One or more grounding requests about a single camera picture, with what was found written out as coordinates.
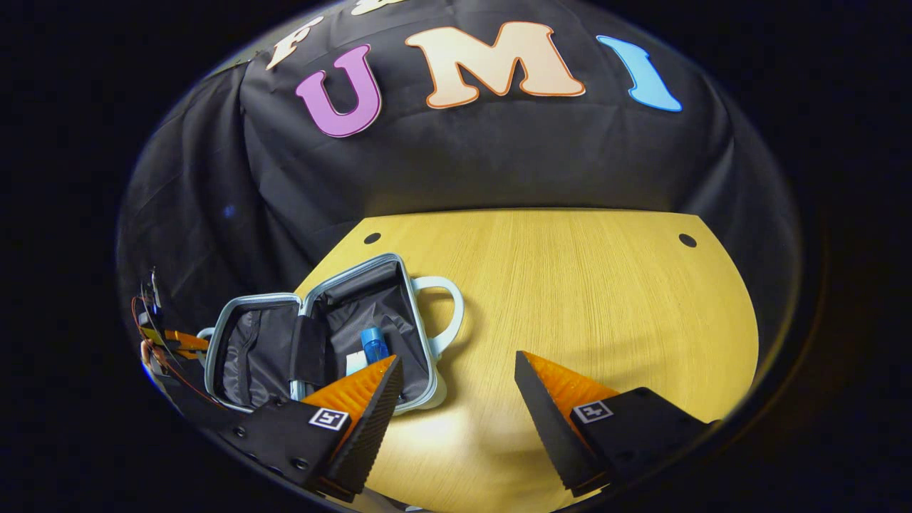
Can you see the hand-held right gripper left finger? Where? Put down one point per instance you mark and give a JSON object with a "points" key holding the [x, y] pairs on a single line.
{"points": [[377, 420]]}

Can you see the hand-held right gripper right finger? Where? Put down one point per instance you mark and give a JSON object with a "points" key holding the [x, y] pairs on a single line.
{"points": [[548, 427]]}

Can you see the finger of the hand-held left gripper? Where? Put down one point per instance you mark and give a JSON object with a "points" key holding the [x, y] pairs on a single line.
{"points": [[189, 344]]}

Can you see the light blue suitcase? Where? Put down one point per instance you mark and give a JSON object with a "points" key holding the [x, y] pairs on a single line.
{"points": [[256, 356]]}

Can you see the teal bottle with blue cap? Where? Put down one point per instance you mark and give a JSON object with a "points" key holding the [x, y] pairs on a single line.
{"points": [[373, 345]]}

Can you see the black backdrop cloth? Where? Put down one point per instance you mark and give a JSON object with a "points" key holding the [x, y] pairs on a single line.
{"points": [[463, 164]]}

